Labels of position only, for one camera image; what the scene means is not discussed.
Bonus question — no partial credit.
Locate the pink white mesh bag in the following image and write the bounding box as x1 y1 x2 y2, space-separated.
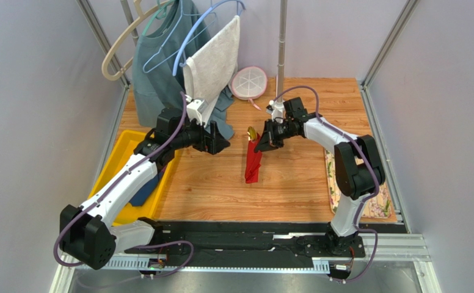
229 66 268 110

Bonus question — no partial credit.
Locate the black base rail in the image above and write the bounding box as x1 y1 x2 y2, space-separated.
139 220 409 271

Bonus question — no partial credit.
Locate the floral tray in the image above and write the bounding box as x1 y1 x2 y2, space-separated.
324 148 398 222

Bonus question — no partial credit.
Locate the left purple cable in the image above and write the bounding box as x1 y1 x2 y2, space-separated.
53 92 195 279

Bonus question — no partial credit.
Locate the red paper napkin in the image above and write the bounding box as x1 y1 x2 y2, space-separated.
244 136 262 184

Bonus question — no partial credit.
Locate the metal rack pole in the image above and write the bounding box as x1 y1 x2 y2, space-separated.
274 0 288 107
120 0 139 46

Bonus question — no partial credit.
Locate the white towel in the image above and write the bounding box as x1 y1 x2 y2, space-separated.
183 16 241 125

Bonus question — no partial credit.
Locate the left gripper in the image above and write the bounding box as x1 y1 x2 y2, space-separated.
171 114 230 155

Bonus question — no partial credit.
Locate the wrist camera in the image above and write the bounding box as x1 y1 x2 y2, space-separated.
186 99 208 126
266 98 285 122

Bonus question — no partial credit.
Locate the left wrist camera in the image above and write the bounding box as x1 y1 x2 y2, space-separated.
186 99 208 126

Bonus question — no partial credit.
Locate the green hanger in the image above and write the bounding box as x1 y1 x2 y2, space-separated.
139 1 179 40

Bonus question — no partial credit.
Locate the teal sweatshirt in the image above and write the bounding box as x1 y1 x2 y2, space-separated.
132 1 235 139

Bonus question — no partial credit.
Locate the gold spoon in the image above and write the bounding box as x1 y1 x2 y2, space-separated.
247 126 258 142

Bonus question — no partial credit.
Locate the yellow plastic bin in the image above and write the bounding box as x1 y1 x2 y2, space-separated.
88 129 183 226

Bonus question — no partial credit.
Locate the beige hanger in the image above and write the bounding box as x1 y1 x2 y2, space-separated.
101 1 169 81

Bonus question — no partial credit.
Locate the navy blue cloth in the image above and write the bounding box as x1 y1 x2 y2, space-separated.
129 169 165 207

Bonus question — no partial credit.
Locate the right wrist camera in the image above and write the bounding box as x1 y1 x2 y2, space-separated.
266 98 285 122

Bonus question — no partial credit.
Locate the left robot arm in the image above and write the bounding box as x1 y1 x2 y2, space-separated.
53 108 230 270

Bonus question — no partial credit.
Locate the blue hanger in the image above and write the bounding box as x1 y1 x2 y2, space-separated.
142 0 246 77

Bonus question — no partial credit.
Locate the left metal rack pole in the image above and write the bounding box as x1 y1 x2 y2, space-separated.
120 0 139 46

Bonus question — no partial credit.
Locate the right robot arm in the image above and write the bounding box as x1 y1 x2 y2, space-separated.
254 98 385 255

